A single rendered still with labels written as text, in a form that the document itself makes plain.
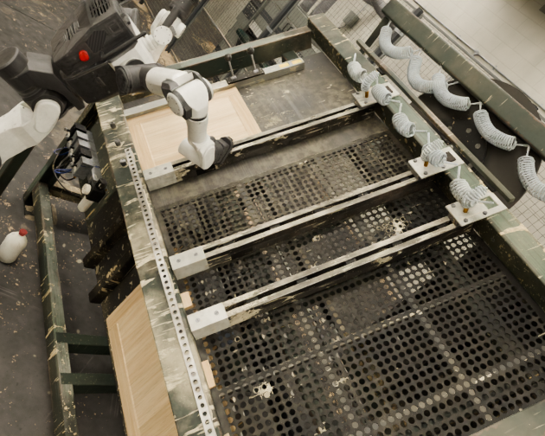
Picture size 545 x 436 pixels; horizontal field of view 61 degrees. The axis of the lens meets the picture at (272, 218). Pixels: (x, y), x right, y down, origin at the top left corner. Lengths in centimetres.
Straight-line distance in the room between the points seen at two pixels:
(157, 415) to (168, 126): 127
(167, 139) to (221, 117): 28
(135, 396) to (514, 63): 626
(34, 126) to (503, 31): 643
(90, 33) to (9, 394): 147
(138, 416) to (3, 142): 120
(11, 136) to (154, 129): 62
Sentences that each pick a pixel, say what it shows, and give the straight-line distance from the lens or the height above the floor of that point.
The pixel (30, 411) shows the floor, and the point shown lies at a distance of 232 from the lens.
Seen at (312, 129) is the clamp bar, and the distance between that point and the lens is 213.
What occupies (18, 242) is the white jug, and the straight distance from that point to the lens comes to 260.
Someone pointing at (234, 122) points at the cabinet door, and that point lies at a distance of 226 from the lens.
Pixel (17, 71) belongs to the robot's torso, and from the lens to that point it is 191.
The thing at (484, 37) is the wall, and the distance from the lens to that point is 750.
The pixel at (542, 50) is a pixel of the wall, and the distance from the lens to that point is 717.
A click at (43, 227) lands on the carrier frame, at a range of 270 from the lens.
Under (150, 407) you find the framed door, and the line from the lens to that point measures 204.
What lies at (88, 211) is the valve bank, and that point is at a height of 60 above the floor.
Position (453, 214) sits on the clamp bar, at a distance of 180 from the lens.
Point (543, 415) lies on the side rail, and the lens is 160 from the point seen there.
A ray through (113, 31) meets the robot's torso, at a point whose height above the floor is 136.
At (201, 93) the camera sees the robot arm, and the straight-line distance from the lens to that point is 150.
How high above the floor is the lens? 189
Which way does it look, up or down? 21 degrees down
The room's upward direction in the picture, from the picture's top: 46 degrees clockwise
